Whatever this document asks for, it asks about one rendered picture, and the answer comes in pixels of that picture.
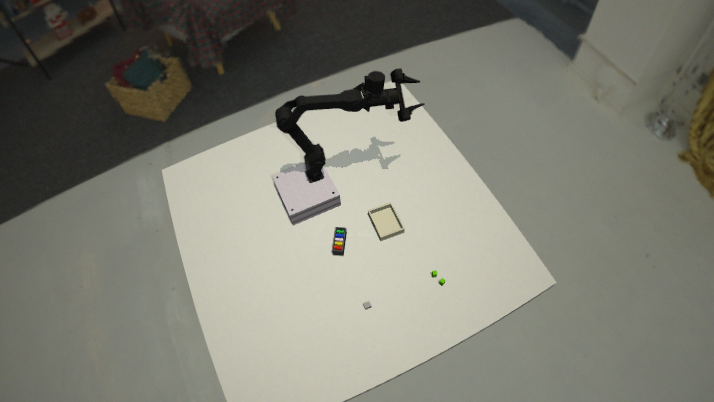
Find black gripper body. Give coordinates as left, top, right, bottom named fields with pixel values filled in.
left=382, top=68, right=411, bottom=122

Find beige rectangular tray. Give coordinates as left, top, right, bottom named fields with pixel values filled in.
left=368, top=202, right=405, bottom=241

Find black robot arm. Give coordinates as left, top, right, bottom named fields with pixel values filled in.
left=275, top=71, right=385, bottom=183

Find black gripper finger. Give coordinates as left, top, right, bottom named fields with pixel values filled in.
left=400, top=73, right=420, bottom=84
left=408, top=103, right=425, bottom=114

